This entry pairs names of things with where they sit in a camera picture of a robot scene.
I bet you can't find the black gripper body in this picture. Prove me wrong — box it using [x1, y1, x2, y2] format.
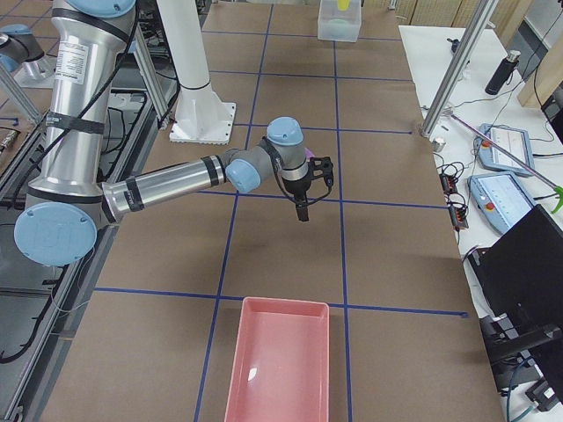
[281, 176, 312, 206]

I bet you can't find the purple cloth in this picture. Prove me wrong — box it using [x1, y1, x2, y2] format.
[304, 148, 315, 159]

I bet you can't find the yellow plastic cup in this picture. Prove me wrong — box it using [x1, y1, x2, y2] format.
[337, 0, 350, 11]

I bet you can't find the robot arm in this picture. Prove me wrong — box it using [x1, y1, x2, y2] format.
[13, 1, 313, 266]

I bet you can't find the translucent plastic storage box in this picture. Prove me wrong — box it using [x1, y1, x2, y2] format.
[318, 0, 362, 42]

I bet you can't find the pink plastic bin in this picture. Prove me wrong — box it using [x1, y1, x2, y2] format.
[224, 297, 330, 421]

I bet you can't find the blue teach pendant near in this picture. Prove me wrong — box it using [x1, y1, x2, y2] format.
[468, 171, 536, 235]

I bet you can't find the blue teach pendant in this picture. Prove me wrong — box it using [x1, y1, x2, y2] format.
[468, 171, 536, 235]
[475, 123, 535, 177]

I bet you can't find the black water bottle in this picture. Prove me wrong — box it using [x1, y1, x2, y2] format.
[485, 50, 521, 95]

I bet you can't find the blue teach pendant far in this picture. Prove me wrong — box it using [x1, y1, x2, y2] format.
[475, 123, 535, 177]

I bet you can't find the black laptop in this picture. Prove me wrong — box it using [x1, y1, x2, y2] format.
[465, 204, 563, 326]

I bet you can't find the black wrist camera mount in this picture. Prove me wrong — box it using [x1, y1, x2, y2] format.
[309, 156, 334, 190]

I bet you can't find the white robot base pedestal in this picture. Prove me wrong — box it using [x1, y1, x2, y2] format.
[159, 1, 237, 145]

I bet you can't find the aluminium frame post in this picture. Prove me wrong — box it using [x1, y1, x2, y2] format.
[420, 0, 499, 139]

